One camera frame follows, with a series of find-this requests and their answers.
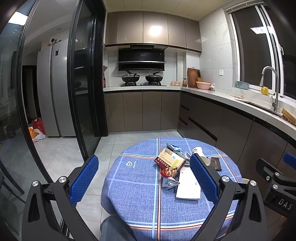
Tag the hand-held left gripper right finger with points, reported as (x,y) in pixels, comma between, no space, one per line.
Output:
(203,178)

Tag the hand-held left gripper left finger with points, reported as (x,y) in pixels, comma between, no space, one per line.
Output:
(85,178)

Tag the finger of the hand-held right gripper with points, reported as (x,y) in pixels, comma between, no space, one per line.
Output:
(290,159)
(264,166)

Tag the blue and white packet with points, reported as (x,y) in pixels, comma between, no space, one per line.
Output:
(174,148)

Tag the white booklet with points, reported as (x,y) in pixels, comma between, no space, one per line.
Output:
(187,185)

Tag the dark brown wrapper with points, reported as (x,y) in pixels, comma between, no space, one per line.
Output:
(215,163)

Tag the white paper cup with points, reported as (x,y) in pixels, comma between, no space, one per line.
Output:
(201,153)

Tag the silver foil wrapper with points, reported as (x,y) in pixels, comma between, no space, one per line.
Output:
(168,183)

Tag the beige and red carton box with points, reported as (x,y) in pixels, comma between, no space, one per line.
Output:
(171,160)

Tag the person's jeans leg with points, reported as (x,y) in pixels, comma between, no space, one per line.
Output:
(115,229)

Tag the kitchen sink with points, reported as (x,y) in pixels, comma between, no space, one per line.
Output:
(259,105)

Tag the white and orange plastic bag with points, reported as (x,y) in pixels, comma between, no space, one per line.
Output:
(37,135)

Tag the steel kitchen faucet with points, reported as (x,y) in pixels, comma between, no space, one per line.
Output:
(275,92)

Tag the red bag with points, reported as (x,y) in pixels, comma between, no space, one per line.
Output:
(38,125)

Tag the yellow sponge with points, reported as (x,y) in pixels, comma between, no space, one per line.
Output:
(264,91)

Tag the white kitchen countertop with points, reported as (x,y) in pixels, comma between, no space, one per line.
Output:
(215,93)

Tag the brown base cabinets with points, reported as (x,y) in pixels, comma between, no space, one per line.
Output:
(150,109)

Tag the silver refrigerator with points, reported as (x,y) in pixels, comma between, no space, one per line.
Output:
(57,92)

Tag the pink basket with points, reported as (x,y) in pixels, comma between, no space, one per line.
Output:
(203,85)

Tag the glass jar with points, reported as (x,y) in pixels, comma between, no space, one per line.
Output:
(184,82)

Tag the dark sauce bottle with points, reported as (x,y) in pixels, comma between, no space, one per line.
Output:
(104,81)

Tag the wooden cutting board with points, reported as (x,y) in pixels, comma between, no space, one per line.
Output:
(192,77)

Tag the black framed glass door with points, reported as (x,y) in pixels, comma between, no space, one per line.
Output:
(97,69)
(21,69)

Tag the black wok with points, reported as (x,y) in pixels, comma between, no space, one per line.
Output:
(130,78)
(153,78)

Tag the black gas stove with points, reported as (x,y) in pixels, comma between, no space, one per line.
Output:
(143,84)

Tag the white framed window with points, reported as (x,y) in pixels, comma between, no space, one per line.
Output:
(252,46)

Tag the black range hood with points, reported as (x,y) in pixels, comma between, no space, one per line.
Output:
(141,58)

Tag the white wall socket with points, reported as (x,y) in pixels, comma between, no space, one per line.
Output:
(221,72)

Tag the glossy beige wall cabinets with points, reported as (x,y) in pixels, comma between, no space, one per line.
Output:
(129,27)

